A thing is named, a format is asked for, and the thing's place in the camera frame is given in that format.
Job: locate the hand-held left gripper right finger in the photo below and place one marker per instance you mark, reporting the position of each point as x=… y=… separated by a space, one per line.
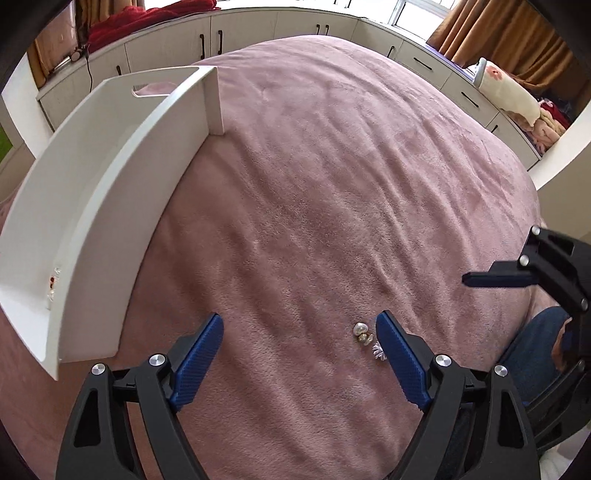
x=401 y=364

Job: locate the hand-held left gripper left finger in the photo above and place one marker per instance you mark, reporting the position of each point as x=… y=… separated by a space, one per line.
x=196 y=364

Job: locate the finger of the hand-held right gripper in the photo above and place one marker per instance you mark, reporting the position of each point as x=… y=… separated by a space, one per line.
x=568 y=397
x=501 y=278

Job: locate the small silver earrings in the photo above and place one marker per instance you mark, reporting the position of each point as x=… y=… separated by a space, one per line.
x=362 y=333

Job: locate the white rectangular storage box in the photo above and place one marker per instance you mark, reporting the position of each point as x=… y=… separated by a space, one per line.
x=115 y=152

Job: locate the person's leg in jeans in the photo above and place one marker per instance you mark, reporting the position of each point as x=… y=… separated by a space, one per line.
x=531 y=355

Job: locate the pile of folded clothes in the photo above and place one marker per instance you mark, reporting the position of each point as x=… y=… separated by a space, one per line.
x=549 y=127

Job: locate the floral cream pillow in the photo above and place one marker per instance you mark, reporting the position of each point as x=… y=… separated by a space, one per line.
x=508 y=94

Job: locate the pink plush bed blanket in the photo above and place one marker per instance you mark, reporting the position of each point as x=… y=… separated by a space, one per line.
x=332 y=184

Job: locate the purple seat cushion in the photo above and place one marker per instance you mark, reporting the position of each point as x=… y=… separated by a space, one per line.
x=450 y=53

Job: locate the brown curtain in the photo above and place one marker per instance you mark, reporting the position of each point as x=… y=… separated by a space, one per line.
x=503 y=41
x=51 y=55

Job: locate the white-framed bay window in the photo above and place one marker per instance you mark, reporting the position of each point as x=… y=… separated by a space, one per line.
x=415 y=11

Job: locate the white window seat cabinets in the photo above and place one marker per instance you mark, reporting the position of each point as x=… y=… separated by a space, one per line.
x=258 y=32

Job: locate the red blanket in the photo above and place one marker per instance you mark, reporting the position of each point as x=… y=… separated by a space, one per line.
x=138 y=25

